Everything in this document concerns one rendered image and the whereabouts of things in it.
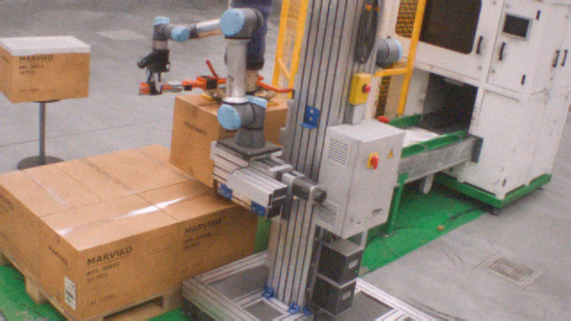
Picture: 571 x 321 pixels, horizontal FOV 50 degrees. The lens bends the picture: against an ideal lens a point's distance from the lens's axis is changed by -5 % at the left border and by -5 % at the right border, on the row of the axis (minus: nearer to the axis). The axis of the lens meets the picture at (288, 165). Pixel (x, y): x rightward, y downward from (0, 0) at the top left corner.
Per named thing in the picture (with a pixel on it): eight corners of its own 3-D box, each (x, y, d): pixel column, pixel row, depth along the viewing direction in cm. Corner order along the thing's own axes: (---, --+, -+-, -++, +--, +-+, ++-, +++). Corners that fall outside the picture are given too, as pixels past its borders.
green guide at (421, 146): (461, 138, 546) (464, 128, 543) (472, 142, 540) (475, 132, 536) (348, 171, 431) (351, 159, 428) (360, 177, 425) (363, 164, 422)
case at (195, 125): (245, 148, 413) (253, 87, 398) (290, 169, 388) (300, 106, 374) (169, 162, 370) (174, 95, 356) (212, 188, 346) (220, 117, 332)
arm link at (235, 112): (255, 127, 299) (260, 8, 282) (235, 134, 287) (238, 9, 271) (235, 123, 305) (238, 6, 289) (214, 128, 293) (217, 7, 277)
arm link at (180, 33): (195, 26, 306) (178, 21, 311) (179, 28, 297) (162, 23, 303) (194, 42, 309) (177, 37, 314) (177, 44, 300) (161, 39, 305)
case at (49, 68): (70, 84, 515) (71, 36, 501) (88, 97, 487) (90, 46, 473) (-3, 88, 477) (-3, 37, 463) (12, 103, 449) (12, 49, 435)
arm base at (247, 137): (271, 145, 311) (274, 126, 308) (249, 151, 301) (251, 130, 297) (250, 135, 320) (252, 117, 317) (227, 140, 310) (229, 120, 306)
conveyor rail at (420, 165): (466, 158, 546) (471, 136, 539) (471, 160, 543) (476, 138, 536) (281, 222, 381) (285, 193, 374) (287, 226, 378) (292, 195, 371)
